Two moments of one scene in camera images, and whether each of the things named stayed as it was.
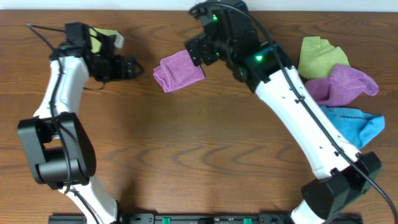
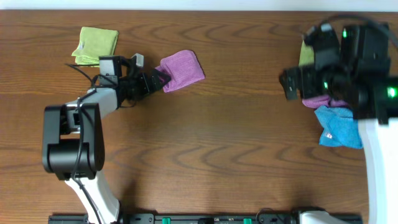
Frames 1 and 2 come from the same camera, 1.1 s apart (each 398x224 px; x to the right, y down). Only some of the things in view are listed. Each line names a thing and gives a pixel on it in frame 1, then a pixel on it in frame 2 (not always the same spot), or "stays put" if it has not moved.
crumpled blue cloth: x=358 y=127 stays put
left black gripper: x=122 y=72 -> x=156 y=87
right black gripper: x=203 y=42 -> x=306 y=76
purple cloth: x=178 y=70 stays put
